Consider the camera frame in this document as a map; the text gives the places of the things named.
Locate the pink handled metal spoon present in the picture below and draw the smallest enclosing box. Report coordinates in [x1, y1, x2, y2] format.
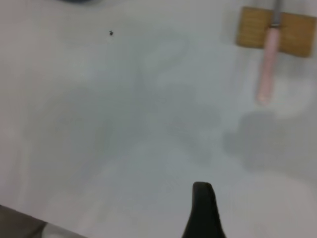
[256, 0, 285, 105]

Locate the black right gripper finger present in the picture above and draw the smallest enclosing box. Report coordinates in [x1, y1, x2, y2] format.
[182, 182, 227, 238]

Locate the grey ceramic coffee cup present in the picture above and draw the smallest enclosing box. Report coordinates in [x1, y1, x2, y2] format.
[58, 0, 101, 4]

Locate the arched wooden block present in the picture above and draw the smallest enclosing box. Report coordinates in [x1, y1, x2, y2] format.
[234, 6, 317, 59]

